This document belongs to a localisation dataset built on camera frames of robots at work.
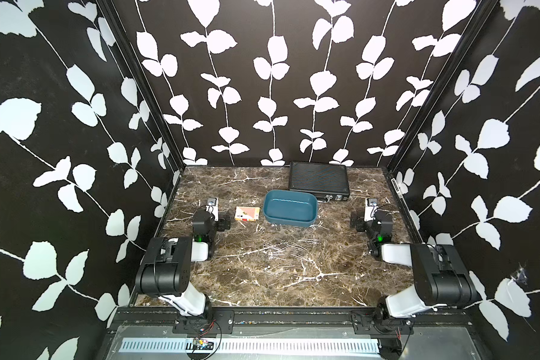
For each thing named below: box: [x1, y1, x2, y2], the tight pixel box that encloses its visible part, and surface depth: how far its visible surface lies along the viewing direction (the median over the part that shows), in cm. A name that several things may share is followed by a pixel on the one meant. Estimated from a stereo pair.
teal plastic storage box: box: [262, 189, 318, 227], surface depth 106 cm
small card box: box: [234, 206, 261, 222], surface depth 103 cm
